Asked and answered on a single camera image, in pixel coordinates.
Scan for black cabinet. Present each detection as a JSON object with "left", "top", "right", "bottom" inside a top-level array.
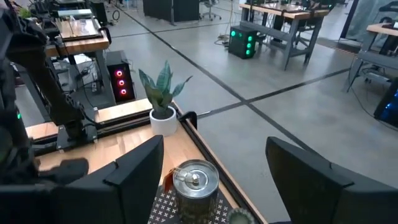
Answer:
[{"left": 142, "top": 0, "right": 200, "bottom": 23}]

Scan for computer tower red lights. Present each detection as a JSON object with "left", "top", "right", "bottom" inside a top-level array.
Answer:
[{"left": 105, "top": 50, "right": 137, "bottom": 104}]

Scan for black corner handle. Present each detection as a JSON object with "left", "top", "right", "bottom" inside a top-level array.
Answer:
[{"left": 178, "top": 111, "right": 198, "bottom": 131}]

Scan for computer tower green lights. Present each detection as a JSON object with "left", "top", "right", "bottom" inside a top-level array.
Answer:
[{"left": 228, "top": 25, "right": 258, "bottom": 60}]

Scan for grey office chair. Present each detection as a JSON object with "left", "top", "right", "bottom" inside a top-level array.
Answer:
[{"left": 200, "top": 0, "right": 222, "bottom": 22}]

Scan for green snake plant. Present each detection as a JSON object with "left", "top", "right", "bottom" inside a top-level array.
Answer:
[{"left": 137, "top": 60, "right": 193, "bottom": 119}]

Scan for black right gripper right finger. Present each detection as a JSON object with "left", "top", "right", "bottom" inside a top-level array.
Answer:
[{"left": 266, "top": 136, "right": 398, "bottom": 224}]

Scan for grey desk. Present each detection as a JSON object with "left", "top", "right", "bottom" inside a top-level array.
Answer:
[{"left": 344, "top": 21, "right": 398, "bottom": 93}]

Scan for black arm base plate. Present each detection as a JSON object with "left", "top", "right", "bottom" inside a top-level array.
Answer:
[{"left": 55, "top": 123, "right": 98, "bottom": 151}]

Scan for computer tower blue lights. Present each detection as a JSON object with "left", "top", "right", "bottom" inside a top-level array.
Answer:
[{"left": 373, "top": 77, "right": 398, "bottom": 129}]

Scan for bushy green plant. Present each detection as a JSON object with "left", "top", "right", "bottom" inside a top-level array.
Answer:
[{"left": 17, "top": 6, "right": 33, "bottom": 19}]

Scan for wooden workstation table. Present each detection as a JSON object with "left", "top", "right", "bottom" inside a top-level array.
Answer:
[{"left": 45, "top": 17, "right": 118, "bottom": 106}]

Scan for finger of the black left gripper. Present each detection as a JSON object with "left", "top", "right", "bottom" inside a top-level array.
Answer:
[{"left": 39, "top": 159, "right": 90, "bottom": 184}]

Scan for wooden workbench grey legs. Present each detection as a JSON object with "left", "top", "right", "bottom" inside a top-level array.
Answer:
[{"left": 238, "top": 1, "right": 331, "bottom": 71}]

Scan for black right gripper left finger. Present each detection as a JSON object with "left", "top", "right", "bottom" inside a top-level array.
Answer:
[{"left": 0, "top": 135, "right": 165, "bottom": 224}]

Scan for black side table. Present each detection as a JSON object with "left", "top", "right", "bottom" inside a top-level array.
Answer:
[{"left": 147, "top": 185, "right": 238, "bottom": 224}]

